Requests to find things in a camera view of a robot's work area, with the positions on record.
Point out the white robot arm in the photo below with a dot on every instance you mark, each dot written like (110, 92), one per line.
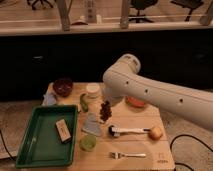
(122, 79)

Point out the dark red bowl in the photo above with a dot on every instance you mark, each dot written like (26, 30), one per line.
(63, 87)

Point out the office chair left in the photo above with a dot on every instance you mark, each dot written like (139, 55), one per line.
(43, 4)

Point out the grey folded cloth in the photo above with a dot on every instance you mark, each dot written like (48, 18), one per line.
(91, 125)

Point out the green plastic cup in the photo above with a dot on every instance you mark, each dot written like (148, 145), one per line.
(88, 143)

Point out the white handled brush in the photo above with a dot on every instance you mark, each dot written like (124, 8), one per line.
(116, 132)

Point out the dark purple grape bunch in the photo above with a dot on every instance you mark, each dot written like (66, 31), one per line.
(105, 111)

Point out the silver fork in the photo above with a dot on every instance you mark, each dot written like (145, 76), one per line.
(117, 155)

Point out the office chair right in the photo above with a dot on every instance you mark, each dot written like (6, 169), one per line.
(190, 4)

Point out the office chair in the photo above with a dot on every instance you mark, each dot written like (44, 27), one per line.
(43, 4)
(190, 4)
(140, 5)

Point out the light blue cloth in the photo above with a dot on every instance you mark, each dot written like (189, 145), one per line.
(49, 100)

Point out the green plastic tray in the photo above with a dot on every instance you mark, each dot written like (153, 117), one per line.
(41, 145)

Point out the wooden block in tray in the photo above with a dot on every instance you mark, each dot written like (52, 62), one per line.
(63, 130)

